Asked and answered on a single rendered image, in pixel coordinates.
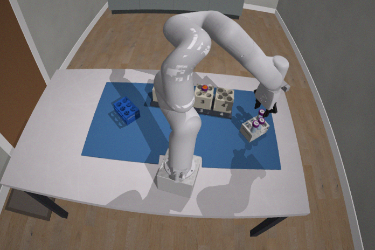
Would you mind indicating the blue tube rack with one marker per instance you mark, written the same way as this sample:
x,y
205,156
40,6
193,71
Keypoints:
x,y
124,109

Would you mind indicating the blue bench mat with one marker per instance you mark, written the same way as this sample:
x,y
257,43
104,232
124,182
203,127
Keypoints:
x,y
219,141

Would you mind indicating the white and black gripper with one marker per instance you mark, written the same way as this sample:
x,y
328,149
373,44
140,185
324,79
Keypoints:
x,y
267,98

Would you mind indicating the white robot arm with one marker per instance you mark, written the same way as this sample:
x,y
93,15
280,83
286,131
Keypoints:
x,y
191,34

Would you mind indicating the white tube rack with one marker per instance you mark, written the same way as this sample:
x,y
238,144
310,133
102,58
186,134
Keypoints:
x,y
245,130

